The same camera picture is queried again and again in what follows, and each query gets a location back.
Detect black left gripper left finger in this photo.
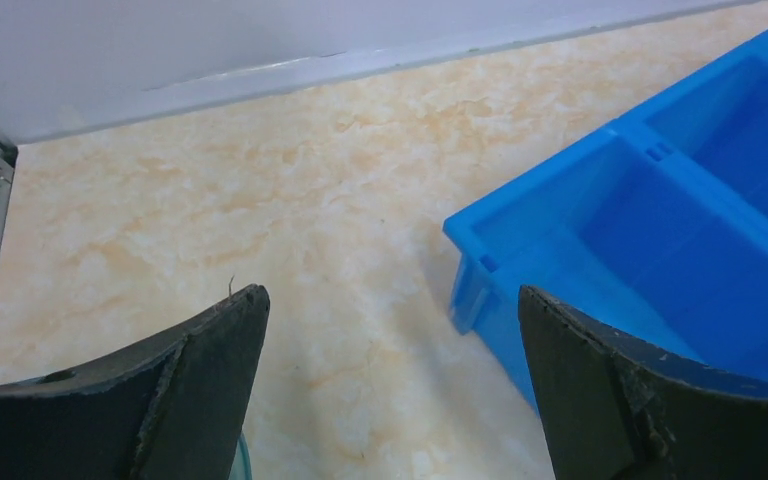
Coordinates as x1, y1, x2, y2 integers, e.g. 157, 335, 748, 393
0, 284, 270, 479

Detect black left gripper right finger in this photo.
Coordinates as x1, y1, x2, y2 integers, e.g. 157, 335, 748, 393
518, 286, 768, 479

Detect teal translucent plastic basin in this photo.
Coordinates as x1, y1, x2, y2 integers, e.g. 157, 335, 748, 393
228, 433, 252, 480

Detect blue plastic divided bin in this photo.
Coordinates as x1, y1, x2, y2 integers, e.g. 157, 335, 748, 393
443, 30, 768, 401

